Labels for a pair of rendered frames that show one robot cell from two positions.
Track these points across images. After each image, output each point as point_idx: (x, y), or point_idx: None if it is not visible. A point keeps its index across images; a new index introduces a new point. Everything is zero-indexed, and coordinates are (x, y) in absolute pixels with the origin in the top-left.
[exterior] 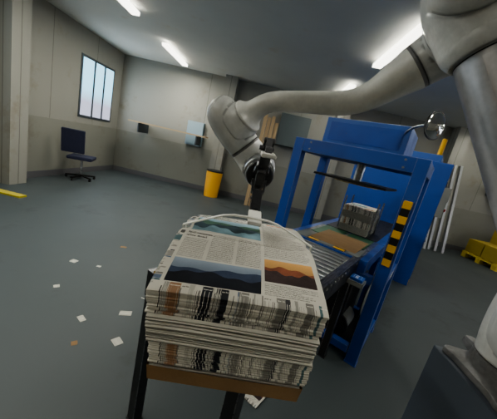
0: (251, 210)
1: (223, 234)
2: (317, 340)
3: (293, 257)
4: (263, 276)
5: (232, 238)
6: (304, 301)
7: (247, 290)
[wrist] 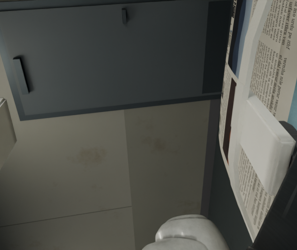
0: (269, 143)
1: None
2: None
3: (244, 168)
4: (234, 79)
5: (291, 35)
6: (221, 117)
7: (230, 44)
